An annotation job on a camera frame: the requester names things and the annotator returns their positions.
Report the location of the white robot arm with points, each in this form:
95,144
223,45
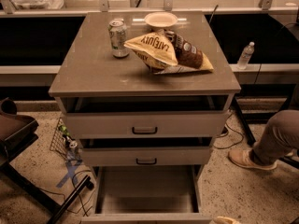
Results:
225,220

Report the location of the grey drawer cabinet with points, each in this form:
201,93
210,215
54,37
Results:
90,71

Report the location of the grey top drawer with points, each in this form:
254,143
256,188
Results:
155,116

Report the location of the grey drawer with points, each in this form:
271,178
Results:
155,116
146,151

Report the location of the grey middle drawer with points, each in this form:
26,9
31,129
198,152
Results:
146,151

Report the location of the yellow chip bag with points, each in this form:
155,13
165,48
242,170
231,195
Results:
158,54

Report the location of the brown snack bag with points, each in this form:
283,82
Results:
186,53

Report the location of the green soda can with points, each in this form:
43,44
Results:
117,32

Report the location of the white paper bowl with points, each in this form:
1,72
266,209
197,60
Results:
160,19

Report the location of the tan shoe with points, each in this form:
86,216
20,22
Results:
251,159

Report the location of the clear plastic water bottle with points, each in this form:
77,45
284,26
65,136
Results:
245,56

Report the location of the dark tray on stand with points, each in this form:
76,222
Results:
17,132

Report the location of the seated person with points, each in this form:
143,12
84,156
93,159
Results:
281,133

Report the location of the wire mesh basket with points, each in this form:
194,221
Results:
63,144

